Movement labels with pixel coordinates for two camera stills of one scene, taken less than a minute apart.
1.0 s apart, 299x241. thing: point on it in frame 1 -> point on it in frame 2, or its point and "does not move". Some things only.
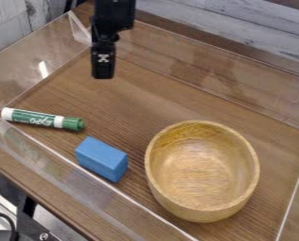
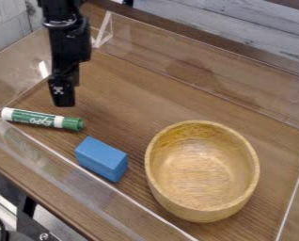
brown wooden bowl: [202, 169] does not move
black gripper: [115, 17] -> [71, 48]
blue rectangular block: [102, 158] does not move
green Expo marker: [67, 122] does not move
